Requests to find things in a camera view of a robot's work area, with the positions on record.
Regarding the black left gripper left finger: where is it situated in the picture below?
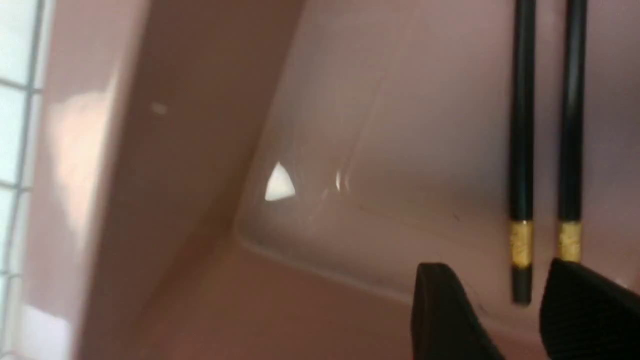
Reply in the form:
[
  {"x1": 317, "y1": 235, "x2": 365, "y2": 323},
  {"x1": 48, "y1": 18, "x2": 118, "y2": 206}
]
[{"x1": 410, "y1": 262, "x2": 505, "y2": 360}]

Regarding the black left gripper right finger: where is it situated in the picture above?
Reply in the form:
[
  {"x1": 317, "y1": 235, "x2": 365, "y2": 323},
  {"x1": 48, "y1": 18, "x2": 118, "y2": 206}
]
[{"x1": 539, "y1": 259, "x2": 640, "y2": 360}]

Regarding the black chopstick gold band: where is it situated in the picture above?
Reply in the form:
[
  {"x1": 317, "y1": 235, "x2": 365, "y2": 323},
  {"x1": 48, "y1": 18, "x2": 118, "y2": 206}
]
[
  {"x1": 557, "y1": 0, "x2": 588, "y2": 264},
  {"x1": 508, "y1": 0, "x2": 537, "y2": 306}
]

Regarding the pink rectangular plastic bin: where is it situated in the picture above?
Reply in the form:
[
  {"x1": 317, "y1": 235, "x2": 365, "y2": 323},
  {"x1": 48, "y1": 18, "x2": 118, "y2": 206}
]
[{"x1": 20, "y1": 0, "x2": 640, "y2": 360}]

